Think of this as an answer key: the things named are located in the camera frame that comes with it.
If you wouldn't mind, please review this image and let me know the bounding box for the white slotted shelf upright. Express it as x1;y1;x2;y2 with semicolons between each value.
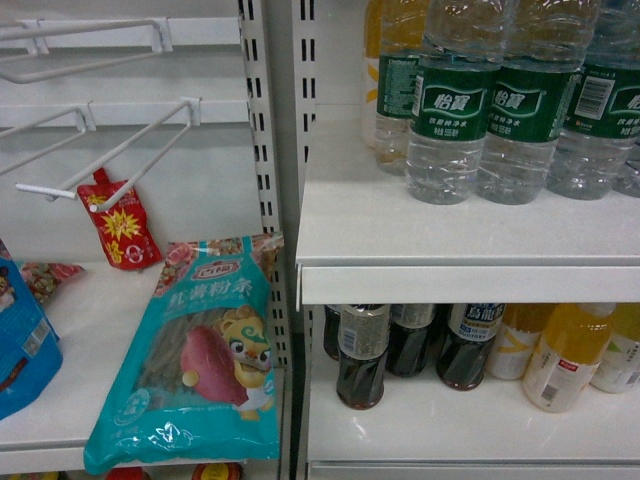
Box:
238;0;292;368

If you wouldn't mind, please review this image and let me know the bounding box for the water bottle back left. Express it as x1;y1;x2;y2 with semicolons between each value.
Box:
374;0;429;176

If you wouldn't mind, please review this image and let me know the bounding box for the water bottle logo label front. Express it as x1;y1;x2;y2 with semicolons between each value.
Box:
406;0;511;205

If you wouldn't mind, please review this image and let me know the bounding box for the water bottle logo label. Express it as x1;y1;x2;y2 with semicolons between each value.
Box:
474;0;601;206
406;0;511;205

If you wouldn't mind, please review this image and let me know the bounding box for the water bottle barcode right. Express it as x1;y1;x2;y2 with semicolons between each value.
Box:
546;1;639;200

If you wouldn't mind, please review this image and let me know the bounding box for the dark tea bottle front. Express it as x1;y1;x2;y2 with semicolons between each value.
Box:
336;304;390;410

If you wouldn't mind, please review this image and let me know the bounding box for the dark tea bottle middle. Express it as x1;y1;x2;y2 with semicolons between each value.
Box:
386;303;438;378

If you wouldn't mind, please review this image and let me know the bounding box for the dark oolong tea bottle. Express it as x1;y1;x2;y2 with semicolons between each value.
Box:
436;303;506;391

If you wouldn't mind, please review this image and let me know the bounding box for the teal sweet potato noodle bag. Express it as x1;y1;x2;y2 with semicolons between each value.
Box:
83;233;284;475

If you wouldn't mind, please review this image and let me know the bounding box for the red sauce pouch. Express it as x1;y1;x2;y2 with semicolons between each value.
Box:
77;167;162;271

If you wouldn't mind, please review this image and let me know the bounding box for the yellow juice bottle behind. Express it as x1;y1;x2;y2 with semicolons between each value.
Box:
486;303;556;380

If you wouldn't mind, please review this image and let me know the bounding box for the yellow juice bottle white label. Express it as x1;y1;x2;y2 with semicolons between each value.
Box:
522;303;616;413

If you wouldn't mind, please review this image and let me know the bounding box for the floral candy bag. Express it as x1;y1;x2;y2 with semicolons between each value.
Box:
18;262;85;304

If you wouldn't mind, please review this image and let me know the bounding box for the blue snack bag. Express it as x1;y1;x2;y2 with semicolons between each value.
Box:
1;246;63;419

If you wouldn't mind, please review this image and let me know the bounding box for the white wire display hook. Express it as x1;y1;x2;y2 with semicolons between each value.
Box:
15;97;201;212

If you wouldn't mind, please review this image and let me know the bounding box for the upper white wire hook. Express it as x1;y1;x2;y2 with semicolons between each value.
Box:
1;18;173;85

